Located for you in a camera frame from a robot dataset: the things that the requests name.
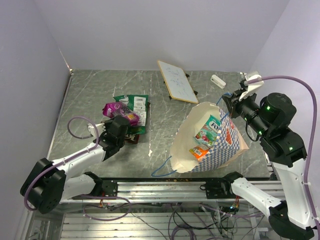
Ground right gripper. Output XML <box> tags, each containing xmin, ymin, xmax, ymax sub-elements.
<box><xmin>222</xmin><ymin>86</ymin><xmax>270</xmax><ymax>137</ymax></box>

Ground brown Kettle chips bag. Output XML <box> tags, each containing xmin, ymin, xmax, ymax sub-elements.
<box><xmin>124</xmin><ymin>134</ymin><xmax>140</xmax><ymax>144</ymax></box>

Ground purple candy bag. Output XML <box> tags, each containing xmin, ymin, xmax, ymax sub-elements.
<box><xmin>102</xmin><ymin>102</ymin><xmax>140</xmax><ymax>126</ymax></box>

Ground green snack packet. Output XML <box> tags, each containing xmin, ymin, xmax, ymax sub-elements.
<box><xmin>113</xmin><ymin>94</ymin><xmax>149</xmax><ymax>135</ymax></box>

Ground blue checkered paper bag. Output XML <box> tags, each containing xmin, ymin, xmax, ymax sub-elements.
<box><xmin>166</xmin><ymin>102</ymin><xmax>249</xmax><ymax>174</ymax></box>

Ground orange snack packet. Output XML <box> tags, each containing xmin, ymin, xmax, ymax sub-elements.
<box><xmin>189</xmin><ymin>144</ymin><xmax>210</xmax><ymax>162</ymax></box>

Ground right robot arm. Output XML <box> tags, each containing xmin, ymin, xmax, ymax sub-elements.
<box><xmin>200</xmin><ymin>90</ymin><xmax>317</xmax><ymax>240</ymax></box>

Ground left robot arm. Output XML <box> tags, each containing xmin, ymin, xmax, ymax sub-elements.
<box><xmin>20</xmin><ymin>115</ymin><xmax>130</xmax><ymax>214</ymax></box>

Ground teal Fox's candy bag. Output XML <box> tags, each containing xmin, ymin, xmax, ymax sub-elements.
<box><xmin>194</xmin><ymin>115</ymin><xmax>221</xmax><ymax>148</ymax></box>

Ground white eraser block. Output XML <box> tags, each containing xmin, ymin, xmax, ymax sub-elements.
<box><xmin>210</xmin><ymin>74</ymin><xmax>226</xmax><ymax>89</ymax></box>

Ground small yellow-framed whiteboard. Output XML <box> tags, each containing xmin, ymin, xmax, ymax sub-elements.
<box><xmin>157</xmin><ymin>60</ymin><xmax>199</xmax><ymax>104</ymax></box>

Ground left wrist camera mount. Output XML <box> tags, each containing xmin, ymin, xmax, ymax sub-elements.
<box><xmin>87</xmin><ymin>123</ymin><xmax>106</xmax><ymax>138</ymax></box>

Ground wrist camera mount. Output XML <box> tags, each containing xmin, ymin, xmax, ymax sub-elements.
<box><xmin>87</xmin><ymin>123</ymin><xmax>106</xmax><ymax>138</ymax></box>
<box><xmin>239</xmin><ymin>71</ymin><xmax>264</xmax><ymax>101</ymax></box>

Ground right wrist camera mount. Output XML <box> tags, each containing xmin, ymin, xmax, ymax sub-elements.
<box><xmin>239</xmin><ymin>71</ymin><xmax>264</xmax><ymax>101</ymax></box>

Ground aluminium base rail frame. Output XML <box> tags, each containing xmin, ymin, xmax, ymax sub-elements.
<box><xmin>14</xmin><ymin>177</ymin><xmax>303</xmax><ymax>240</ymax></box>

